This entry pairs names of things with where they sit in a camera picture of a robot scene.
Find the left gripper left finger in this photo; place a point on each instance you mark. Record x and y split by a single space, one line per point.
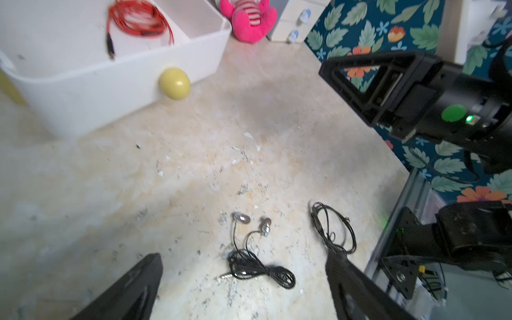
132 296

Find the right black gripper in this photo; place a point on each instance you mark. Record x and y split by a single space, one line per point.
402 88

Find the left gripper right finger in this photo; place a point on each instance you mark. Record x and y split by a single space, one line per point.
355 296

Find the black earphones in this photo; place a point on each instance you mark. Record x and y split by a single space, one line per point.
244 264
320 216

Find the red earphones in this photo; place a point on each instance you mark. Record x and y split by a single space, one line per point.
137 19

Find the white drawer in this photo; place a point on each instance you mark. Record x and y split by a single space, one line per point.
79 73

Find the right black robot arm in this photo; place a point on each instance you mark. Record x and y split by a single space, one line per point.
473 114

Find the white blue drawer cabinet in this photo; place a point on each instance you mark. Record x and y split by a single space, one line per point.
295 19

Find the pink white plush toy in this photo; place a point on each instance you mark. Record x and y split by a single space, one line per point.
251 20

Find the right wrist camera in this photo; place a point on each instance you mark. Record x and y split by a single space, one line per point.
466 23

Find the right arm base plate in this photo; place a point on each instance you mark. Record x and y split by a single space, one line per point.
475 236

